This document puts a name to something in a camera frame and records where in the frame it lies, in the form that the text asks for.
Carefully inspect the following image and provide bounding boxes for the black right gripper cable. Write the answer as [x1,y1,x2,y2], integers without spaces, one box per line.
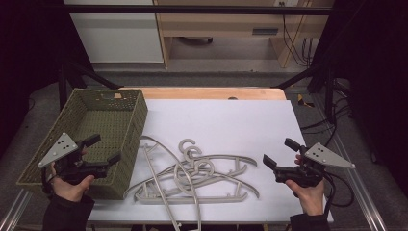
[321,172,356,222]

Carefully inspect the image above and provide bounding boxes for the black metal stand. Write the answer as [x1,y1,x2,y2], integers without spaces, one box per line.
[273,62,338,124]
[57,59,124,112]

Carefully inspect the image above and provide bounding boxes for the black floor cables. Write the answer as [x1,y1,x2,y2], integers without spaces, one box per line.
[299,78,354,148]

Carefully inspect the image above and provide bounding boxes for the yellow black floor object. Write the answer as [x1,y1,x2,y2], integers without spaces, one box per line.
[296,93,316,109]

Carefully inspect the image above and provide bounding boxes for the aluminium rail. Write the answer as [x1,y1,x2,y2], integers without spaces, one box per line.
[312,95,389,231]
[0,188,34,231]

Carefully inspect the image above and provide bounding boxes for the light wooden desk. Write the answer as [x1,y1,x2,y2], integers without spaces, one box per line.
[153,0,336,69]

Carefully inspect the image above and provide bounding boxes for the white cabinet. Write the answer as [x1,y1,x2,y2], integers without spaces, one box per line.
[63,0,165,64]

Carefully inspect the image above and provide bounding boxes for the white table sheet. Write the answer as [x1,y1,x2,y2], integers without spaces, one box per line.
[88,98,335,224]

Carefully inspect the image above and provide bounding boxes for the black hanging cables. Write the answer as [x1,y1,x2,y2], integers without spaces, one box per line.
[279,1,320,69]

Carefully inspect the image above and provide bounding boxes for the black metal frame bar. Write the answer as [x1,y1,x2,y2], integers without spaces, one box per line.
[61,4,335,16]

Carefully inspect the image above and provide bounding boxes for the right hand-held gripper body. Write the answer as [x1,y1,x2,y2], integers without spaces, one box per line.
[273,141,357,189]

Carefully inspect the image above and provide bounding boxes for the person's right hand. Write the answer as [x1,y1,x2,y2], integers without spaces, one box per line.
[284,154,327,217]

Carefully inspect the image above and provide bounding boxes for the person's left hand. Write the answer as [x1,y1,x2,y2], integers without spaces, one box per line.
[50,149,96,203]

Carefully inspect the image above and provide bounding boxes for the green woven basket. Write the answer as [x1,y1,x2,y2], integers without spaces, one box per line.
[16,88,149,201]

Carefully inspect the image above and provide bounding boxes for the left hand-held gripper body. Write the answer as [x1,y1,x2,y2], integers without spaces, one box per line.
[38,132,110,186]

